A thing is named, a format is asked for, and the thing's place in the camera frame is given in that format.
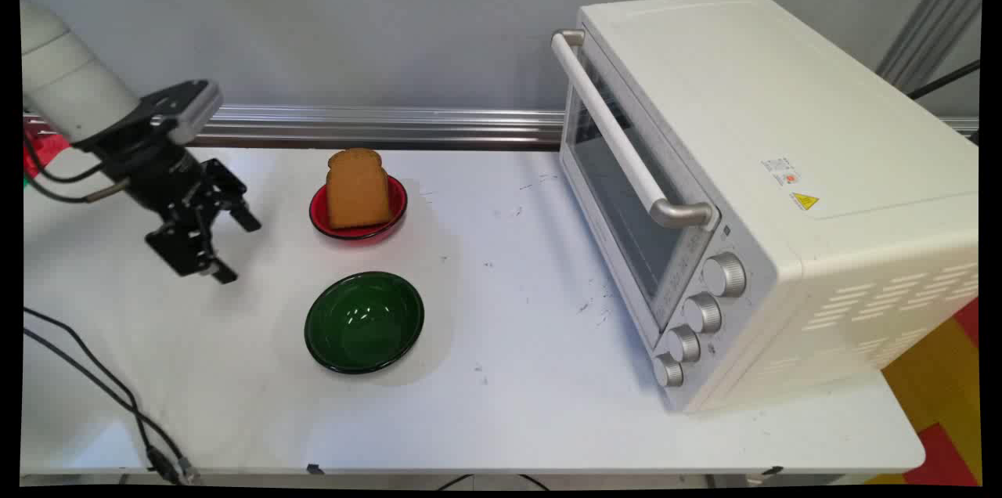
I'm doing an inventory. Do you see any horizontal aluminium rail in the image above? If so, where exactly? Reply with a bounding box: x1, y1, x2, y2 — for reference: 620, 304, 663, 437
23, 105, 979, 151

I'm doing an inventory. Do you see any diagonal aluminium profile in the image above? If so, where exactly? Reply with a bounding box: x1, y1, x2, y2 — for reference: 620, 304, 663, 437
875, 0, 983, 96

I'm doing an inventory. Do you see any black cable with grey plug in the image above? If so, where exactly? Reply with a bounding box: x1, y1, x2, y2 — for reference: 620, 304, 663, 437
23, 168, 131, 205

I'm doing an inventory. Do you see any red object behind arm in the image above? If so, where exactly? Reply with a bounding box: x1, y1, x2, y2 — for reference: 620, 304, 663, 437
23, 134, 68, 179

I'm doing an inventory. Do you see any brown toast slice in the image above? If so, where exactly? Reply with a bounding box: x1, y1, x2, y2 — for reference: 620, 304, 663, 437
326, 148, 393, 230

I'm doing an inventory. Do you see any black cable behind oven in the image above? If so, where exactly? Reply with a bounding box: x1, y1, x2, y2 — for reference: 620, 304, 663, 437
908, 60, 981, 101

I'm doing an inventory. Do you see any cream toaster oven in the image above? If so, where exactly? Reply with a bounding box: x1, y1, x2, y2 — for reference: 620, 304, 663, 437
550, 0, 979, 414

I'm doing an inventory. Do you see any black cable loop under table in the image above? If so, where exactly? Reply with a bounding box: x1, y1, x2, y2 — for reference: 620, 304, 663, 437
437, 473, 550, 492

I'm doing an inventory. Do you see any red shallow bowl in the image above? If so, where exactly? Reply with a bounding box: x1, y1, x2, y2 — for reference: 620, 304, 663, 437
308, 174, 409, 241

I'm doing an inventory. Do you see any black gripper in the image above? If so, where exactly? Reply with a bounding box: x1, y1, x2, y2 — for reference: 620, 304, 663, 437
74, 116, 263, 285

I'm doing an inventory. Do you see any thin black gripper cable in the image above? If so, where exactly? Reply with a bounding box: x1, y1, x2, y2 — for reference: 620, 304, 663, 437
23, 134, 104, 185

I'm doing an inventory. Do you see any dark green bowl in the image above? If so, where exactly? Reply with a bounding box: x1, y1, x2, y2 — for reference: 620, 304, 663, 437
304, 272, 425, 375

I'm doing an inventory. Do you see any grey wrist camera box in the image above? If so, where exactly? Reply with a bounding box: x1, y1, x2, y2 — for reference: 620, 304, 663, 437
139, 79, 225, 146

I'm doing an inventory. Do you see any white label sticker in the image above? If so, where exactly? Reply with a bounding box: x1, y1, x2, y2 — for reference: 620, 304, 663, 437
761, 157, 802, 187

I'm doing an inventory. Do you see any white oven door handle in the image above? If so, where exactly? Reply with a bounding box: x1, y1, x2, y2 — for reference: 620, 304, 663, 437
550, 29, 717, 230

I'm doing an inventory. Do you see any silver oven knob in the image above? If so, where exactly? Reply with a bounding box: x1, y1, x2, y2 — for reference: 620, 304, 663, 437
666, 325, 701, 363
683, 293, 723, 334
702, 251, 747, 298
653, 354, 684, 388

